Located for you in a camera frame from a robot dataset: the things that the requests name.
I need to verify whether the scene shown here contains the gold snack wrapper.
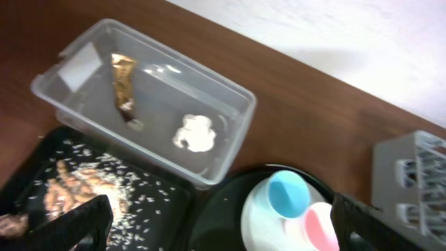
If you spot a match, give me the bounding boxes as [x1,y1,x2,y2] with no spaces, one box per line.
[111,54,136,123]

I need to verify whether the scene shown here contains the grey dishwasher rack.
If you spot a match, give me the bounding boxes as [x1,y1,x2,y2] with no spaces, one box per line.
[371,130,445,250]

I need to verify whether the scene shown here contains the white napkin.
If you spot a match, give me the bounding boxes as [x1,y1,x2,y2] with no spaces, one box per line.
[172,114,217,153]

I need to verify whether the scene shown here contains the blue cup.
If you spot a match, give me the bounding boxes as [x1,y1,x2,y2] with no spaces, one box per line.
[266,171,311,219]

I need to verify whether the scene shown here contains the clear plastic bin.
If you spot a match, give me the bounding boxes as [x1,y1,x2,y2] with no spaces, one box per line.
[31,19,256,189]

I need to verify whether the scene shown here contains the pink cup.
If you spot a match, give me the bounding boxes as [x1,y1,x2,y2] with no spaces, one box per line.
[304,202,339,251]

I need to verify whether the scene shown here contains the round black serving tray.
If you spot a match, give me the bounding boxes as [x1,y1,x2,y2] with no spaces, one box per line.
[183,163,335,251]

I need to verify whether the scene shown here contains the rice and peanut shell scraps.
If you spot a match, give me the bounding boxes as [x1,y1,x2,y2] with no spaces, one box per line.
[0,139,175,251]

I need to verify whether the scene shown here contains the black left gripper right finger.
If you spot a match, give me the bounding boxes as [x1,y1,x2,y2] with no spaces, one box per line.
[330,193,429,251]

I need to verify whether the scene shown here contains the black rectangular tray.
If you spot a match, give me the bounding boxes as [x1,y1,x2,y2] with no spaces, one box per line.
[1,127,195,250]

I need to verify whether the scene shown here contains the pale grey plate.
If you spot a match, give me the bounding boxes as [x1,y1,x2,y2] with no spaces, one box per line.
[240,175,329,251]

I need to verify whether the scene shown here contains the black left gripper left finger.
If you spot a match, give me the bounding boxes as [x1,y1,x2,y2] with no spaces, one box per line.
[26,195,113,251]

